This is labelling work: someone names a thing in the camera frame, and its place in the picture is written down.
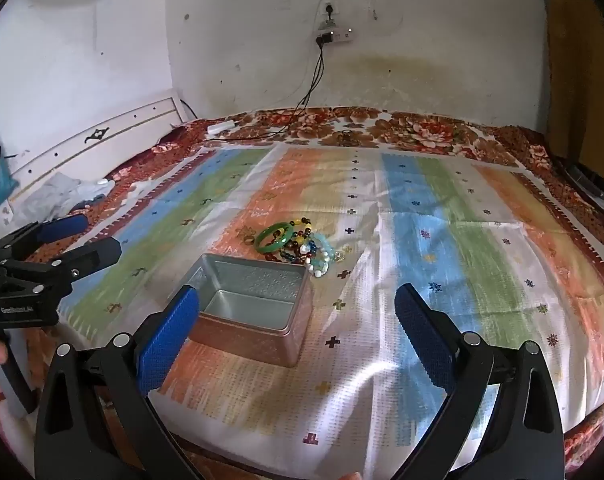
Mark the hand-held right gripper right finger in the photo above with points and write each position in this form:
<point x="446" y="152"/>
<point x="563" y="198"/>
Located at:
<point x="424" y="340"/>

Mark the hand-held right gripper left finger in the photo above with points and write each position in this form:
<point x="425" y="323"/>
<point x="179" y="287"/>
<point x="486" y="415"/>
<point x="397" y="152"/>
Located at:
<point x="169" y="340"/>

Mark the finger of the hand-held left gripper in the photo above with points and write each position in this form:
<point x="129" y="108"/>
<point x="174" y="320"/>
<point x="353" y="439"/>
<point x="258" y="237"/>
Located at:
<point x="62" y="227"/>
<point x="94" y="255"/>

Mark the silver tin box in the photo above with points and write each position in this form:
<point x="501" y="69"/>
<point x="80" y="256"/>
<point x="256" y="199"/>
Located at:
<point x="252" y="305"/>

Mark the green bangle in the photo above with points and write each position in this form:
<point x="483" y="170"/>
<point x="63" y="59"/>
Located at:
<point x="262" y="246"/>

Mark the grey crumpled clothing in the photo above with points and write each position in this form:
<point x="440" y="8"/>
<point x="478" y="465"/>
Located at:
<point x="67" y="192"/>

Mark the white headboard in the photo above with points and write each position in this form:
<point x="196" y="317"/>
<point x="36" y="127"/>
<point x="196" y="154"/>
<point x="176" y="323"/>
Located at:
<point x="107" y="135"/>

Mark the striped colourful blanket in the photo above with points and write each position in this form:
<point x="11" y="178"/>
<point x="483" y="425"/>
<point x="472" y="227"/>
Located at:
<point x="431" y="210"/>

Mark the white charger block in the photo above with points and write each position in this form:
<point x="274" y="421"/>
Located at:
<point x="221" y="126"/>

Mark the floral brown bedsheet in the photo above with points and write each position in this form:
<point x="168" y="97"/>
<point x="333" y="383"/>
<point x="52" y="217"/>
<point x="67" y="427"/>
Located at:
<point x="421" y="127"/>

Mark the small dark keyring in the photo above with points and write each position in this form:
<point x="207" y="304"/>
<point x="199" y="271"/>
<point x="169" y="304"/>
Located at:
<point x="348" y="136"/>

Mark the white power strip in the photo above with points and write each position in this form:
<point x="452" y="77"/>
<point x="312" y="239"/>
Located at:
<point x="337" y="36"/>

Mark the white wall socket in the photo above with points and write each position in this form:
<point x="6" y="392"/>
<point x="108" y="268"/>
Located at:
<point x="328" y="10"/>

